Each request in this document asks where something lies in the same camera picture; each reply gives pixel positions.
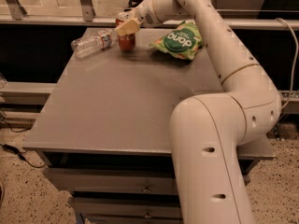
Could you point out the green chip bag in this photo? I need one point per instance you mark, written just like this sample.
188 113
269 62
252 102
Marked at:
182 43

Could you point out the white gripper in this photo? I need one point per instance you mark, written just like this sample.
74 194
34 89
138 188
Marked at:
144 16

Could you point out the top grey drawer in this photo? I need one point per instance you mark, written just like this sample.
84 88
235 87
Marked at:
84 182

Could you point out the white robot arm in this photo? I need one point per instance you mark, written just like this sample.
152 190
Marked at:
206 129

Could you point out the clear plastic water bottle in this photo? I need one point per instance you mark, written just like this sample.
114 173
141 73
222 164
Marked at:
93 42

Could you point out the metal railing frame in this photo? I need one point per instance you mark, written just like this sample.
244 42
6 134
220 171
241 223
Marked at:
96 11

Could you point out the grey drawer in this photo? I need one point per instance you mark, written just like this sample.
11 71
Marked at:
84 182
147 209

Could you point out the red Coca-Cola can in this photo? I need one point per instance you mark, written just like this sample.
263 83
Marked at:
126 42

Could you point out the grey drawer cabinet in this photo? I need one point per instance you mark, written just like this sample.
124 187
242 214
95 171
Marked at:
112 112

